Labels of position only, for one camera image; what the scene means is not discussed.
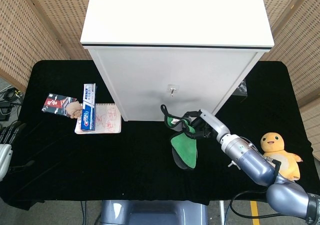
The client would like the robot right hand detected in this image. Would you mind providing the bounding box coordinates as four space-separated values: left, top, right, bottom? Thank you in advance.
179 108 231 143

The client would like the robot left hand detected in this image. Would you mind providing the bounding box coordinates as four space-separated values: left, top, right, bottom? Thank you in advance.
0 121 36 182

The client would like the grey and green cloth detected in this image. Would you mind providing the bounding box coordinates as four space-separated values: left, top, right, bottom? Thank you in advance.
160 104 199 171

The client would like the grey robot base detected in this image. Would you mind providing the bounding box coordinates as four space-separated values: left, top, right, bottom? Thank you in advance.
94 199 210 225

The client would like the clear plastic bag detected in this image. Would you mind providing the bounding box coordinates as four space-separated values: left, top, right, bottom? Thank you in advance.
234 78 249 96

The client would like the small red black packet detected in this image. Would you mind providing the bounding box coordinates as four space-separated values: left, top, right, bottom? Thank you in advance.
41 92 78 117

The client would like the orange plush toy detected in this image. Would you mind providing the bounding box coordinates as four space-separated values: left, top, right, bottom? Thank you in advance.
259 132 304 181

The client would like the beige plush toy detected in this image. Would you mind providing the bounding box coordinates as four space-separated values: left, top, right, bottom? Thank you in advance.
66 101 84 119

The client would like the white cabinet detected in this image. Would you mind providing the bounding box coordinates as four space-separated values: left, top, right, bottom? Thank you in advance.
80 0 275 123

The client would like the blue toothpaste box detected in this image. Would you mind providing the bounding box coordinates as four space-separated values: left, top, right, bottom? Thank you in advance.
80 83 97 132

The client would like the black tablecloth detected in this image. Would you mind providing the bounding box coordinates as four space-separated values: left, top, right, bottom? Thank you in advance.
0 59 320 211

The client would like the spiral notebook with red drawings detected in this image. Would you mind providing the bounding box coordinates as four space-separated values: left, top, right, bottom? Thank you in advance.
74 103 123 135

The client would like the woven screen panel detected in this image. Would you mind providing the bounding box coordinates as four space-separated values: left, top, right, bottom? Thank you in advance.
259 0 320 161
0 0 93 91

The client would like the black cables bundle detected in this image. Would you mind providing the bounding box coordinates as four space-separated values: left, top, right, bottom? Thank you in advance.
0 84 25 122

